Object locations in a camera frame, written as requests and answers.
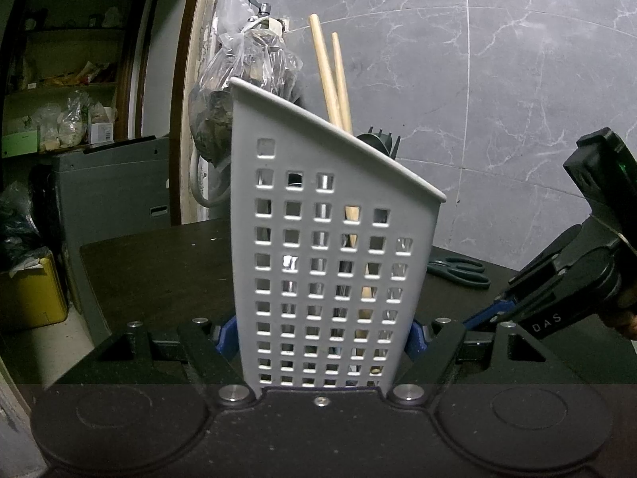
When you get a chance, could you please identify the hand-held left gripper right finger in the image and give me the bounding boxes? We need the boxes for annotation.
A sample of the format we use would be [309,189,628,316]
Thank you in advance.
[387,316,579,405]

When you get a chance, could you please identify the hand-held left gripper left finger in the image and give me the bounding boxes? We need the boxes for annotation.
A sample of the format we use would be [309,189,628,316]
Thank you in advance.
[60,311,253,405]

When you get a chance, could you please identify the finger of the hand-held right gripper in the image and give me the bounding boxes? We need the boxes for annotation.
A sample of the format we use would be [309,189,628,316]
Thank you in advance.
[465,301,518,333]
[506,224,593,310]

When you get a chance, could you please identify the dark green handled scissors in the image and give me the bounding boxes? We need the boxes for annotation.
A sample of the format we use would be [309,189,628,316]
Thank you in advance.
[425,256,492,290]

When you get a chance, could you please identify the white perforated utensil basket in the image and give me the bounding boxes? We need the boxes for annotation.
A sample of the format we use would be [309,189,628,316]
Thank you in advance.
[229,77,447,392]

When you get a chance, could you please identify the wooden chopstick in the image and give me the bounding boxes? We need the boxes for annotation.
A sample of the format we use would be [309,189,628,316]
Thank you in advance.
[309,13,349,127]
[331,32,355,133]

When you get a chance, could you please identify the person's right hand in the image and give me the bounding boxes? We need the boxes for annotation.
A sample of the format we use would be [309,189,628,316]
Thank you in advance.
[600,299,637,342]

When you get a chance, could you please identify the grey appliance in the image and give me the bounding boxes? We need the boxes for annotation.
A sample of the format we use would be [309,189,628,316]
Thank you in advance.
[50,134,172,344]

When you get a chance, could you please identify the yellow bin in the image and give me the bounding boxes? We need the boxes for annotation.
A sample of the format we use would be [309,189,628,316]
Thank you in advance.
[0,249,70,329]

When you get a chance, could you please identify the clear plastic bag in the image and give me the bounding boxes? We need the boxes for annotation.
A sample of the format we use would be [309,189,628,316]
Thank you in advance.
[188,0,304,165]

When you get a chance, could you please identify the small white box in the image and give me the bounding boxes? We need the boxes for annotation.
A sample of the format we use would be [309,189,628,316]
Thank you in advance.
[88,122,116,144]

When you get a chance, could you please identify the black garbage bag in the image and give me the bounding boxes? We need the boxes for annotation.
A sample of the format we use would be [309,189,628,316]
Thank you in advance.
[0,182,45,270]

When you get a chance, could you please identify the clear bags of food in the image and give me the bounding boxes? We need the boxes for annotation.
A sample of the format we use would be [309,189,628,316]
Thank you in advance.
[40,92,88,150]

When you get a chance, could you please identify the green box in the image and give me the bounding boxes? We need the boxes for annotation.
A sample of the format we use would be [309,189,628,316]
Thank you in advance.
[0,129,41,157]

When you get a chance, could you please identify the dark wooden shelf cabinet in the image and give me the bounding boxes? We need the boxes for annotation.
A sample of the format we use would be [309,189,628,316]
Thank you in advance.
[0,0,160,150]

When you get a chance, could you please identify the cream door frame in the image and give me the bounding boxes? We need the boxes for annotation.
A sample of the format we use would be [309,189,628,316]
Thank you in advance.
[166,0,234,227]

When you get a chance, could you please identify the metal wall faucet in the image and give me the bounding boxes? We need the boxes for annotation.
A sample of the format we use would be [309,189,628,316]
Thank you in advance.
[246,0,292,35]

